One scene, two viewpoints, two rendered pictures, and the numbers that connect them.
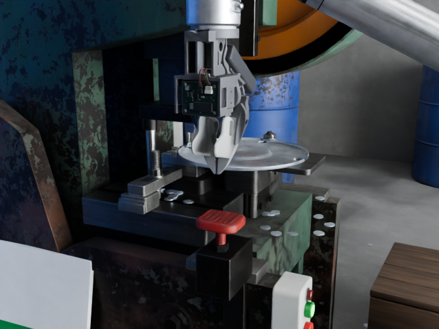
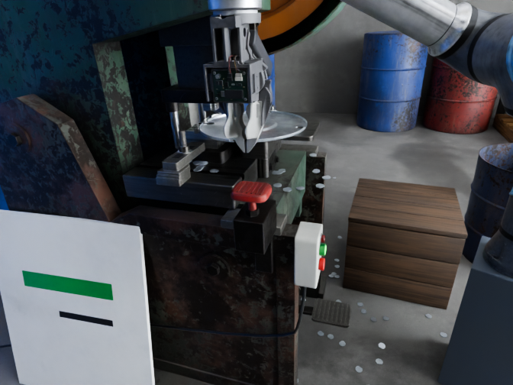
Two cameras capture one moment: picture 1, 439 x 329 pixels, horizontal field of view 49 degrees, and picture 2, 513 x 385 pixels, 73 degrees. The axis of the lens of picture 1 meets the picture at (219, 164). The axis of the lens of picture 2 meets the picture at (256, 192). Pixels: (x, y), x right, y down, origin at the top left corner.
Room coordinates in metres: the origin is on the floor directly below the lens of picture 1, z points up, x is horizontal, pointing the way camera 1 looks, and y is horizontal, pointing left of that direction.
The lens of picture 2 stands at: (0.15, 0.06, 1.04)
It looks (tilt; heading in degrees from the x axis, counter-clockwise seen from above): 27 degrees down; 353
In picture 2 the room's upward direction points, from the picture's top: 3 degrees counter-clockwise
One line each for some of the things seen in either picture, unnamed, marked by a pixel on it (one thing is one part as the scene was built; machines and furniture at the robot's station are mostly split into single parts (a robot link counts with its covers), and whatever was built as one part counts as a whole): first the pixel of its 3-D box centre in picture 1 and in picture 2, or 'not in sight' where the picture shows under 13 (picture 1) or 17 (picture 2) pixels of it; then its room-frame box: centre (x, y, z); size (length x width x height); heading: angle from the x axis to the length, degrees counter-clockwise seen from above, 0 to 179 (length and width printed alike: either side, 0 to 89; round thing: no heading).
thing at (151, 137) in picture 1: (151, 141); (175, 121); (1.07, 0.15, 0.81); 0.02 x 0.02 x 0.14
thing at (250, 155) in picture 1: (243, 152); (253, 124); (1.06, -0.05, 0.78); 0.29 x 0.29 x 0.01
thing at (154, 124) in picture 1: (191, 113); (205, 94); (1.12, 0.07, 0.86); 0.20 x 0.16 x 0.05; 154
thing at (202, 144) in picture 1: (202, 145); (232, 128); (0.71, 0.02, 0.88); 0.06 x 0.03 x 0.09; 154
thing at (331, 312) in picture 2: not in sight; (263, 303); (1.06, -0.06, 0.14); 0.59 x 0.10 x 0.05; 64
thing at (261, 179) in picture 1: (262, 183); (270, 148); (1.04, -0.10, 0.72); 0.25 x 0.14 x 0.14; 64
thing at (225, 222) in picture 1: (220, 238); (252, 205); (0.72, 0.00, 0.72); 0.07 x 0.06 x 0.08; 64
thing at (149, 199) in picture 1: (153, 175); (182, 152); (0.97, 0.14, 0.76); 0.17 x 0.06 x 0.10; 154
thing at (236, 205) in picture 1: (193, 190); (214, 158); (1.12, 0.06, 0.68); 0.45 x 0.30 x 0.06; 154
